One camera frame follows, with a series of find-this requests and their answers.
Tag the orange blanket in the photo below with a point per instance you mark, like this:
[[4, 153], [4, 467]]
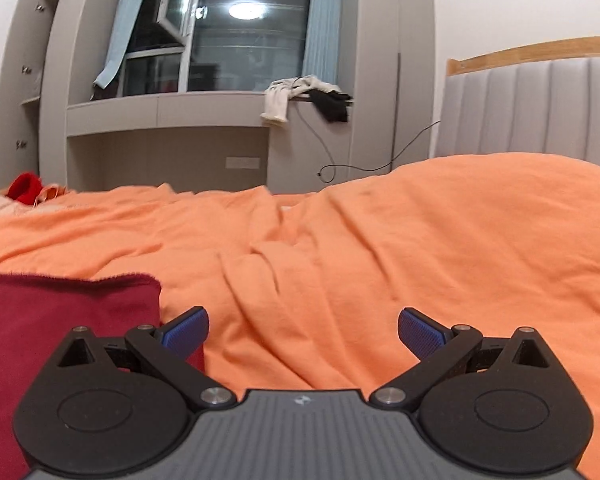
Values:
[[355, 240]]

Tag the grey wardrobe with shelves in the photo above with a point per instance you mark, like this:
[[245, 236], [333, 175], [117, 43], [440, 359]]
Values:
[[70, 50]]

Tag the white and black clothes pile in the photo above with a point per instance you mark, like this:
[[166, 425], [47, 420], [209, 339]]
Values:
[[276, 102]]

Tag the white socket plate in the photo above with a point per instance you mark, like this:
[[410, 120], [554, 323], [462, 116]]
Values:
[[242, 163]]

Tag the grey window desk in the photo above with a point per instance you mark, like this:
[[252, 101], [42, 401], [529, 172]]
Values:
[[155, 120]]

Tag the black garment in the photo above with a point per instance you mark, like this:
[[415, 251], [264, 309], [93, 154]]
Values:
[[332, 105]]

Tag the dark red long-sleeve top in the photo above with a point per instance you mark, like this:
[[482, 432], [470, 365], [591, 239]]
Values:
[[40, 320]]

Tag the light blue curtain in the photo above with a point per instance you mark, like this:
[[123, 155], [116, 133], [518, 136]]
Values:
[[322, 20], [122, 25]]

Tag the peach patterned cloth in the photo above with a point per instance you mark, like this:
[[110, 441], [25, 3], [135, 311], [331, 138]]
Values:
[[52, 193]]

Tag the open grey wardrobe door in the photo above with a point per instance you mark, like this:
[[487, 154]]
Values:
[[22, 85]]

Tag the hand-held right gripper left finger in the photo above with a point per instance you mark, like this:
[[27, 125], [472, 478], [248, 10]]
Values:
[[186, 332]]

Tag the tall grey closed wardrobe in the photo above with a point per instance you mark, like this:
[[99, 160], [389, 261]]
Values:
[[380, 60]]

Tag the grey padded headboard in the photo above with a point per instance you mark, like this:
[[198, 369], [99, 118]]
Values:
[[530, 110]]

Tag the bright red cloth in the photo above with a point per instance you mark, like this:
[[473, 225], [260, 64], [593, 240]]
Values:
[[24, 189]]

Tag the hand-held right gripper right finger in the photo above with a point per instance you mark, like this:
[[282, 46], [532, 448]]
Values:
[[420, 332]]

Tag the wooden bed frame rail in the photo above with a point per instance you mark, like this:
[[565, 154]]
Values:
[[530, 52]]

